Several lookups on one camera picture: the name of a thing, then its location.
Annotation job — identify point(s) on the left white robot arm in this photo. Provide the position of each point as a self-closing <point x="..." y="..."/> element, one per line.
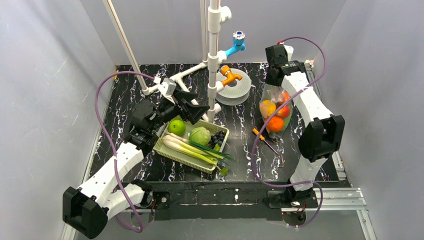
<point x="90" y="206"/>

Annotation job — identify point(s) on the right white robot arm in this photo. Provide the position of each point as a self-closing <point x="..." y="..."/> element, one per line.
<point x="321" y="137"/>

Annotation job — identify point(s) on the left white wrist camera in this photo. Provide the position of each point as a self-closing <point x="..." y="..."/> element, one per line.
<point x="166" y="87"/>

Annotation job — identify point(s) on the white pvc pipe frame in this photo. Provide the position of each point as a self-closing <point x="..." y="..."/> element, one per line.
<point x="211" y="19"/>

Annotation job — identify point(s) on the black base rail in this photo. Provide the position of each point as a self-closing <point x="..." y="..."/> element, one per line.
<point x="216" y="200"/>

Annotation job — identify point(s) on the yellow handled screwdriver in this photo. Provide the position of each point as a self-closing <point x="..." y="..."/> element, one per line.
<point x="262" y="138"/>

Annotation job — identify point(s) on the pale green plastic basket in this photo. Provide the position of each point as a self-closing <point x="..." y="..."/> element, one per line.
<point x="213" y="128"/>

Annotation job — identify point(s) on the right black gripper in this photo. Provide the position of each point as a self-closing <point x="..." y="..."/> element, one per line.
<point x="274" y="73"/>

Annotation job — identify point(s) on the clear zip top bag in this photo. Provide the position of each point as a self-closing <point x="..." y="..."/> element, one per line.
<point x="271" y="99"/>

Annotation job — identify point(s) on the green toy scallions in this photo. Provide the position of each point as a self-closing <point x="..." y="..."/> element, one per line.
<point x="194" y="155"/>

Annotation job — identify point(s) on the green toy apple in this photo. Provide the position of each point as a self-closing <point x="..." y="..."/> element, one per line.
<point x="177" y="127"/>

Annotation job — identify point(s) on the grey filament spool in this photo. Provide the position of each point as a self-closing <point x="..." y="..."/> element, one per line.
<point x="236" y="92"/>

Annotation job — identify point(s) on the orange green toy mango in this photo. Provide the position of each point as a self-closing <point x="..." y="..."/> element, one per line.
<point x="284" y="112"/>

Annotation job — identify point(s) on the green toy cabbage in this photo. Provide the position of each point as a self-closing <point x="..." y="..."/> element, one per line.
<point x="200" y="135"/>

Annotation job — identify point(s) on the dark toy grapes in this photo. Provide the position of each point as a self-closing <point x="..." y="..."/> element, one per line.
<point x="216" y="140"/>

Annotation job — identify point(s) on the orange toy fruit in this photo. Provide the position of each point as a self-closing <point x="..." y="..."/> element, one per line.
<point x="275" y="125"/>

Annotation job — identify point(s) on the orange toy faucet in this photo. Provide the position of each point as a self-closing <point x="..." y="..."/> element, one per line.
<point x="229" y="75"/>

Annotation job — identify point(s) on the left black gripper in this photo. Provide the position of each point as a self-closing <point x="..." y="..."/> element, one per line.
<point x="182" y="103"/>

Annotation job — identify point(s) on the blue toy faucet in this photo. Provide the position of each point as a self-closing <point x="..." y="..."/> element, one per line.
<point x="238" y="39"/>

